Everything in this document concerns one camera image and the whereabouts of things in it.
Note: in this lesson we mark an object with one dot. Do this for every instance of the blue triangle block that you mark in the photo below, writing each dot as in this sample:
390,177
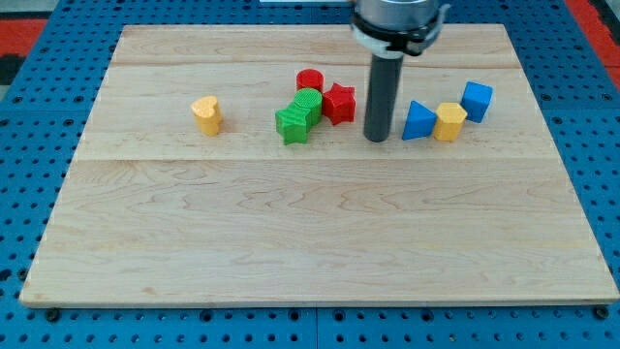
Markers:
419,123

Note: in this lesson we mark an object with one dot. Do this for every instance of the yellow hexagon block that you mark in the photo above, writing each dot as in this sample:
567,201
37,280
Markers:
450,118

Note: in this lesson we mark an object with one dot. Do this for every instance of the yellow heart block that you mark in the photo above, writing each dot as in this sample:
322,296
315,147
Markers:
207,115

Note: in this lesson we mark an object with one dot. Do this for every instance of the red star block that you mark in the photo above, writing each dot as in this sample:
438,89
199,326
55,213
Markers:
339,104

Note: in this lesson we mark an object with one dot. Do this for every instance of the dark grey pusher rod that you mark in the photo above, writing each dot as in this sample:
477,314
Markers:
382,89

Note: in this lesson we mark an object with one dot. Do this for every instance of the blue cube block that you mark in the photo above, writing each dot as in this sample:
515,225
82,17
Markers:
475,100

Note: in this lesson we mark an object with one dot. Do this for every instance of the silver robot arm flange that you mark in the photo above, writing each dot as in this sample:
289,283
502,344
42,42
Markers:
393,28

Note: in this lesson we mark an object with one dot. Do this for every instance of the red cylinder block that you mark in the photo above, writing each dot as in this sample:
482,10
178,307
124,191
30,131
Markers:
310,78

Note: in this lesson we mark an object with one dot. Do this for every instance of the green star block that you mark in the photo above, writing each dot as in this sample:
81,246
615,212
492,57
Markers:
292,124

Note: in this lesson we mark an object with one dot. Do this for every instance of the green cylinder block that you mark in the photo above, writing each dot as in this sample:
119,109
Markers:
311,99

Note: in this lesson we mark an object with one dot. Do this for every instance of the light wooden board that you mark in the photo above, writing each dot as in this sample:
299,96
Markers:
155,213

